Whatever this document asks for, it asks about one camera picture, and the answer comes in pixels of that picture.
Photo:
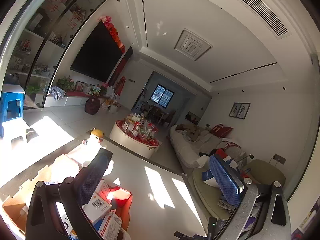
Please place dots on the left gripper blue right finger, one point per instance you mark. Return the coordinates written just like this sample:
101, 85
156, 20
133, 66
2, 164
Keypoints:
233, 196

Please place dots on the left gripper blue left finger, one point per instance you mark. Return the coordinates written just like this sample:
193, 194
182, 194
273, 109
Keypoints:
87, 180

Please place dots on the orange blue throat medicine box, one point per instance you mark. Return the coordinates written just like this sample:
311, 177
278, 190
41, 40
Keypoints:
96, 208

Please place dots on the blue white paper bag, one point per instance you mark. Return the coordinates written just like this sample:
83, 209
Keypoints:
224, 170

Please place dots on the red cardboard storage box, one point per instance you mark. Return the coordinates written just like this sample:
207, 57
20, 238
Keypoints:
33, 211

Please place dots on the orange fruit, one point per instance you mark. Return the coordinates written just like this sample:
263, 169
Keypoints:
97, 133

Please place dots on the red cushion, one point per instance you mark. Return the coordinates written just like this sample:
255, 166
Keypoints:
221, 131

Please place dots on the white sofa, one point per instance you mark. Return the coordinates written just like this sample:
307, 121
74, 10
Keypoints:
188, 151

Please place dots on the round white red coffee table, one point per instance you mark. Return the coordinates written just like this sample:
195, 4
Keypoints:
137, 136

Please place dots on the dark maroon bag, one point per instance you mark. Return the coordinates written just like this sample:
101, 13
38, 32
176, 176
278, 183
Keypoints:
92, 105

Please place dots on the green potted plant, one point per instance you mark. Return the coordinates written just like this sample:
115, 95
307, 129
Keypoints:
65, 83

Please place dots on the blue plastic stool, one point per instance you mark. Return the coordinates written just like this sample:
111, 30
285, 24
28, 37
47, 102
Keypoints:
12, 100

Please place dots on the dark window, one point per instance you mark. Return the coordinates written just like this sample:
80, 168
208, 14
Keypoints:
161, 96

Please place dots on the ceiling air vent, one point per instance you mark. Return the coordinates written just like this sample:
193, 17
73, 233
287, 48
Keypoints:
191, 45

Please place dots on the glass display cabinet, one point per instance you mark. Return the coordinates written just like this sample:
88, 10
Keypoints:
41, 42

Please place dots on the framed wall pictures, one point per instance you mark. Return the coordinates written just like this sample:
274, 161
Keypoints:
239, 110

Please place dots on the black wall television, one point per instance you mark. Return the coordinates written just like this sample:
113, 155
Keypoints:
98, 55

